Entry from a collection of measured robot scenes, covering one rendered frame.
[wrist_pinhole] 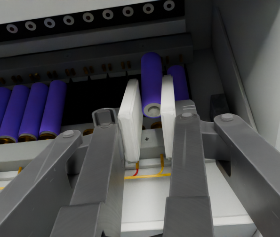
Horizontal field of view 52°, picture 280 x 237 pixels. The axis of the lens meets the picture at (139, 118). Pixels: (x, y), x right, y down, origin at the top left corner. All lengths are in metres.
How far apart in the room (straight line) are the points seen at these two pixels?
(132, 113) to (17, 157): 0.14
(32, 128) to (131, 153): 0.14
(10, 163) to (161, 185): 0.13
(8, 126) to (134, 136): 0.17
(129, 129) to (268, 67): 0.09
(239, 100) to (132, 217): 0.12
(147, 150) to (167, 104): 0.08
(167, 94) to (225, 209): 0.11
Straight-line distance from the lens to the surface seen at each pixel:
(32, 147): 0.26
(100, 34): 0.32
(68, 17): 0.31
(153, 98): 0.21
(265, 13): 0.18
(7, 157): 0.27
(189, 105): 0.17
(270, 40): 0.17
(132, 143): 0.15
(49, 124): 0.27
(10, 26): 0.34
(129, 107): 0.16
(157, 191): 0.24
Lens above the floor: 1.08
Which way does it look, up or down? 36 degrees down
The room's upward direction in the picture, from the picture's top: 11 degrees counter-clockwise
